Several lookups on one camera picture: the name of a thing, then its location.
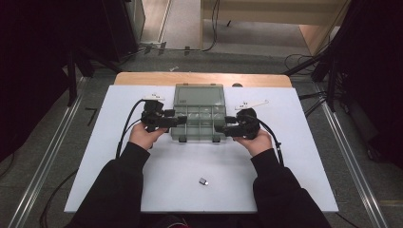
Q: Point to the person's lap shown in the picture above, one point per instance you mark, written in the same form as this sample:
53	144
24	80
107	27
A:
206	221

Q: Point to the white work board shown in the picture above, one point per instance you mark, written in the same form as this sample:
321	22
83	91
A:
190	196

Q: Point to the small metal adapter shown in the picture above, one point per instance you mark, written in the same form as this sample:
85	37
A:
202	181

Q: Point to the small white floor scrap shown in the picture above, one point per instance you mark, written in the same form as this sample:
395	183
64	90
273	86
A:
173	68

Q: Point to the aluminium floor rail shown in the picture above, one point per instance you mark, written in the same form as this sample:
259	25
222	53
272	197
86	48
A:
49	158
348	158

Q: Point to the black metal stand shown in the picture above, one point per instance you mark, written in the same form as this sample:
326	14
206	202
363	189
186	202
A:
331	95
72	88

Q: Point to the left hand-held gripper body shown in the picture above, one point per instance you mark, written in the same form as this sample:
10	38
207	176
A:
153	118

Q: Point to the person's right hand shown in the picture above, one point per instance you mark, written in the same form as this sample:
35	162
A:
258	144

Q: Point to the light wooden furniture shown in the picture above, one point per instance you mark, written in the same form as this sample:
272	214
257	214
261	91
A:
269	15

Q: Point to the black cabinet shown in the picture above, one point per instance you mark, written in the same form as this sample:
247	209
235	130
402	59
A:
120	25

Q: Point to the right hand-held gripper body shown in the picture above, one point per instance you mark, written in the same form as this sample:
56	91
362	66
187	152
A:
248	125

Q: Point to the wooden table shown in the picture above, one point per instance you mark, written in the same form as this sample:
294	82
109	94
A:
142	79

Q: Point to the black floor bracket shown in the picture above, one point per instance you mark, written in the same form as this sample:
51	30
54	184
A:
148	49
162	48
187	50

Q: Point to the dark table grommet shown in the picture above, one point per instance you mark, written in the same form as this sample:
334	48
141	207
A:
237	85

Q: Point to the transparent grey compartment box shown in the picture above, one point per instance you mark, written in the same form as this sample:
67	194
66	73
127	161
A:
198	131

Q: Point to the person's left hand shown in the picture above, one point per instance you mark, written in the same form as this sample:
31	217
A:
142	137

